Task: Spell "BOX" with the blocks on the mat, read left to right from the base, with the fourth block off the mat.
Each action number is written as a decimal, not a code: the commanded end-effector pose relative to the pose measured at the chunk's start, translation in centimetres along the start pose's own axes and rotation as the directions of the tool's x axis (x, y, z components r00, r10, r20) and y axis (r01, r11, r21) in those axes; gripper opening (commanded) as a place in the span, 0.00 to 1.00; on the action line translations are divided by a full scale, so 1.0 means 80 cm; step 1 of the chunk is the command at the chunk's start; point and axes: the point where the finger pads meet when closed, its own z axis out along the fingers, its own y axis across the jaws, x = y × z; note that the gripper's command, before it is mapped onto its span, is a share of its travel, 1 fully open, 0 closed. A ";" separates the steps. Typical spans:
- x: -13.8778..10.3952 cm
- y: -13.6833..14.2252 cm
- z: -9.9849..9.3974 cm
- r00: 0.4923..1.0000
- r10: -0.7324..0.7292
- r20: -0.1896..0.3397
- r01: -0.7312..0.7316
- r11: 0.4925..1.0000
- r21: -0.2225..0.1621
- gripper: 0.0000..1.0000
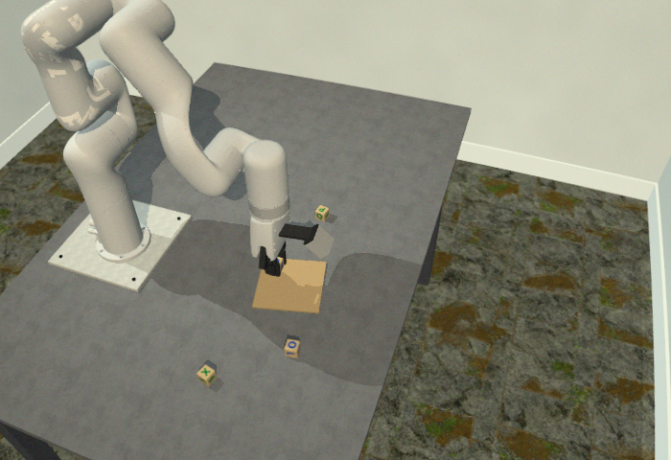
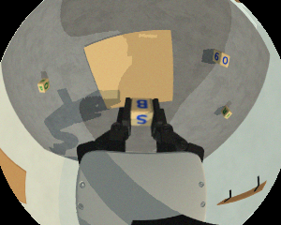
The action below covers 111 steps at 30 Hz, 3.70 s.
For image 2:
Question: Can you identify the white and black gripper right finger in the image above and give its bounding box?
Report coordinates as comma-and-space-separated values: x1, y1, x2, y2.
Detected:
151, 98, 204, 162

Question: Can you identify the wooden letter block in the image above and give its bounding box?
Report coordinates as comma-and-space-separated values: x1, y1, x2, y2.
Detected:
130, 97, 154, 126
37, 79, 50, 93
213, 49, 229, 68
221, 105, 232, 119

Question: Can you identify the tan flat mat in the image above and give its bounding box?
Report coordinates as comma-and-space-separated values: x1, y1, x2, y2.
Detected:
84, 30, 173, 109

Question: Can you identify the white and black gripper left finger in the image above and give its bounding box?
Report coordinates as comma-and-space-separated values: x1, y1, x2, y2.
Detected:
77, 97, 132, 165

